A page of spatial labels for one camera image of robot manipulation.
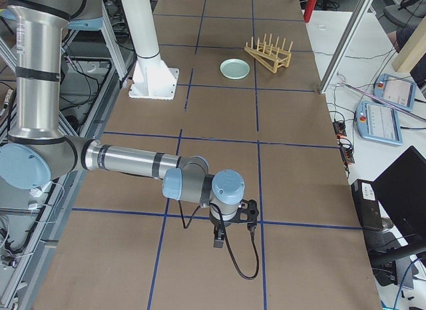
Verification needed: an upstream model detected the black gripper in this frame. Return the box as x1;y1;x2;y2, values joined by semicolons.
209;200;258;248

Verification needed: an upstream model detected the light green plate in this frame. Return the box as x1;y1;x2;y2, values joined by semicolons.
220;59;250;80

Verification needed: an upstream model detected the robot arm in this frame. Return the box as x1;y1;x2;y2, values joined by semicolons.
1;0;258;247

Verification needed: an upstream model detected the wooden dish rack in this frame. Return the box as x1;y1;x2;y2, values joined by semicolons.
244;33;294;74

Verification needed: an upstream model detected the black computer box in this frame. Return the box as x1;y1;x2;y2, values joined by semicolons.
351;179;383;232

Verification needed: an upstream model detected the orange black connector strip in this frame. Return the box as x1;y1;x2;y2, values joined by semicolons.
333;120;355;165

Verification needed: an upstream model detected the black monitor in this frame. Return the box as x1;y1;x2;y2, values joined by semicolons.
373;146;425;243

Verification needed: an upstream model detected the near teach pendant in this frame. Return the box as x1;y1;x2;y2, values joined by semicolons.
356;100;403;146

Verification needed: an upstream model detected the teach pendant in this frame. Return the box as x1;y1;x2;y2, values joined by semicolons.
373;73;417;111
356;100;403;146

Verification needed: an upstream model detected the metal reacher grabber stick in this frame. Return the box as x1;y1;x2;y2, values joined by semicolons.
339;80;425;122

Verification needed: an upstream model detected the far teach pendant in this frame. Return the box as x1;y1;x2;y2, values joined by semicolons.
373;73;417;111

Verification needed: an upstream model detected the red bottle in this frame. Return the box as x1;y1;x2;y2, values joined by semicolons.
304;0;318;23

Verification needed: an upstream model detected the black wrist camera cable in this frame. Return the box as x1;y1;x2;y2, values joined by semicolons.
178;199;260;279

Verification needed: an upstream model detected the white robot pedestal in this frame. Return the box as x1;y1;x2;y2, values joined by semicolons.
121;0;179;100

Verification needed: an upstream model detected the aluminium frame post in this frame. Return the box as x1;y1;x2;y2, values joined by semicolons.
319;0;373;94

